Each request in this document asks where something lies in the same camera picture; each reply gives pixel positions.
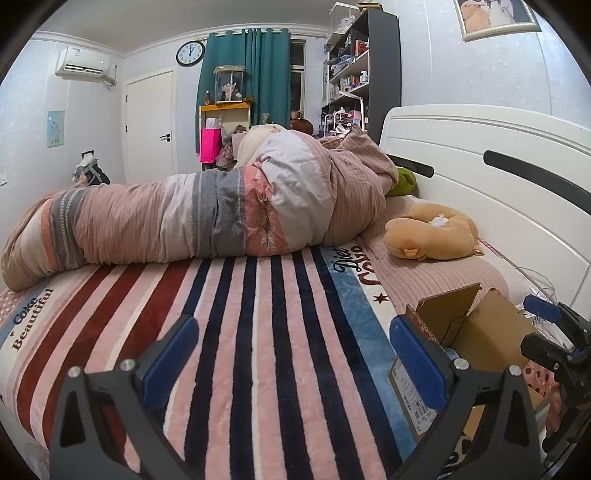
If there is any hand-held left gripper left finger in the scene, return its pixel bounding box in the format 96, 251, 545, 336
48, 315, 200, 480

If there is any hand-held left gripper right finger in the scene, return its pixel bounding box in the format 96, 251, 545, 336
389, 314, 541, 480

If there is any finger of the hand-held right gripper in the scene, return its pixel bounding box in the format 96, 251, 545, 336
523, 295, 585, 330
520, 333, 573, 371

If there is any brown cardboard box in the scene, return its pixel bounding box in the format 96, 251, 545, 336
388, 282, 550, 445

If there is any person's right hand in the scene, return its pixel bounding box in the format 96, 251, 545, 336
545, 387, 573, 435

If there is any pink dotted cloth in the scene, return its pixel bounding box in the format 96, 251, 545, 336
524, 361, 557, 394

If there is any striped printed blanket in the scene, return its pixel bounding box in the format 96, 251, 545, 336
0, 244, 444, 480

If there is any black white patterned cloth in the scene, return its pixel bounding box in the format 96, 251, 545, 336
443, 436, 474, 480

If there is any brown plush toy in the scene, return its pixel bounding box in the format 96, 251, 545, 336
384, 203, 485, 261

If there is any pink grey striped quilt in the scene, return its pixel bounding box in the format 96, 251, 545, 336
0, 124, 399, 291

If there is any green plush toy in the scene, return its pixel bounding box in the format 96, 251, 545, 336
385, 167, 419, 198

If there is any white bed headboard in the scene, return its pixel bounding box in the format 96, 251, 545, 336
379, 104, 591, 324

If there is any dark bag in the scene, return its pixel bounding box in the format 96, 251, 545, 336
73, 152, 112, 188

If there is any pink gift bag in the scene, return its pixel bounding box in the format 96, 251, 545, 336
200, 128, 223, 163

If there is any white door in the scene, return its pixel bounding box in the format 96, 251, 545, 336
124, 68, 175, 183

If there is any yellow shelf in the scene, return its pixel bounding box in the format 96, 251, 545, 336
199, 102, 254, 134

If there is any glass display case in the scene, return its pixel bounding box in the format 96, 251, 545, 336
213, 65, 245, 103

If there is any dark bookshelf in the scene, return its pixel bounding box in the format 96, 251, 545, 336
321, 2, 402, 144

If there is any window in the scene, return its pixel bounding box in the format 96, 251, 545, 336
290, 41, 308, 114

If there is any teal curtain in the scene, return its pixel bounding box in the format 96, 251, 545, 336
198, 28, 291, 130

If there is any white air conditioner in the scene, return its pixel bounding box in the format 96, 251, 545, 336
55, 46, 117, 86

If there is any white cable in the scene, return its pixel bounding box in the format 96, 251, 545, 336
501, 256, 571, 337

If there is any pink corduroy pillow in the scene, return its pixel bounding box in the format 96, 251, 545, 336
360, 196, 509, 319

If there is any small wall poster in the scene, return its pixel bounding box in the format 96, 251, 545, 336
47, 110, 65, 148

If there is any framed wall picture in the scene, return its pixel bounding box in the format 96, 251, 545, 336
452, 0, 542, 43

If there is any round wall clock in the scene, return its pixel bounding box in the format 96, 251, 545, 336
176, 40, 206, 66

